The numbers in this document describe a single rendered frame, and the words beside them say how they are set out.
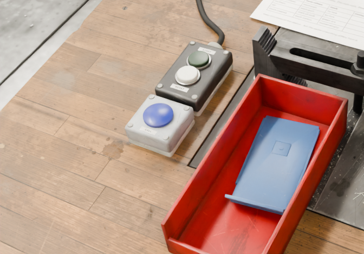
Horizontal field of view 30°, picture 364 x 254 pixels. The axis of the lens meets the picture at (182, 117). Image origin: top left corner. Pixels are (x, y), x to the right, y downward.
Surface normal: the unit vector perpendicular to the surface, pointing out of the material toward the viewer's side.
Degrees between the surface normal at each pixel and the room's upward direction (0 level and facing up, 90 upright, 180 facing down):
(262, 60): 90
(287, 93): 90
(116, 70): 0
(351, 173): 0
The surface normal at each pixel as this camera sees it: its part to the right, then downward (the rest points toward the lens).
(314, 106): -0.49, 0.69
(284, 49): -0.13, -0.66
